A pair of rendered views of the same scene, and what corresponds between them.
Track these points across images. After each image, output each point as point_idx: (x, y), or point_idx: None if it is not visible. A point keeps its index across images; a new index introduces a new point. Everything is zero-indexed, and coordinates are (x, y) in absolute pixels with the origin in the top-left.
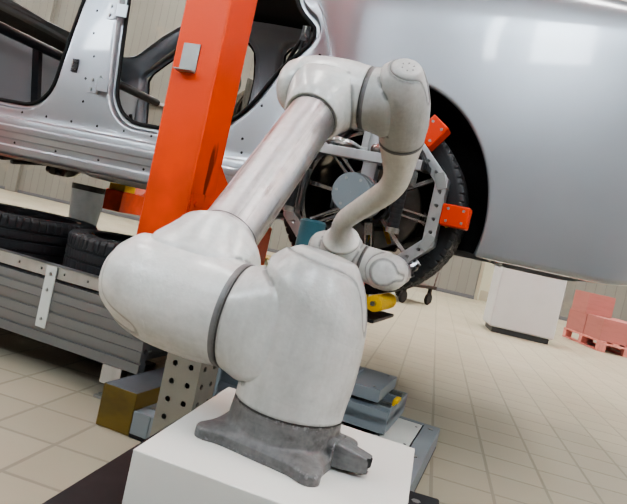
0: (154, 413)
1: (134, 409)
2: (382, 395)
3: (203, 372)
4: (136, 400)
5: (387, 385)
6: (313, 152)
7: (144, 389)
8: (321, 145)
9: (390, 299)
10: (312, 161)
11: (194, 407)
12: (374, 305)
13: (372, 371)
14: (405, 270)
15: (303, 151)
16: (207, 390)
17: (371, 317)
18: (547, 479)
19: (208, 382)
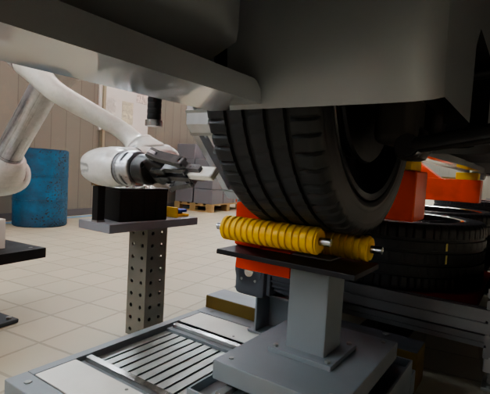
0: (202, 310)
1: (205, 306)
2: (232, 379)
3: (131, 257)
4: (206, 299)
5: (256, 377)
6: (22, 102)
7: (217, 296)
8: (28, 95)
9: (270, 228)
10: (25, 106)
11: (129, 280)
12: (217, 227)
13: (338, 381)
14: (89, 159)
15: (18, 104)
16: (139, 274)
17: (241, 251)
18: None
19: (138, 268)
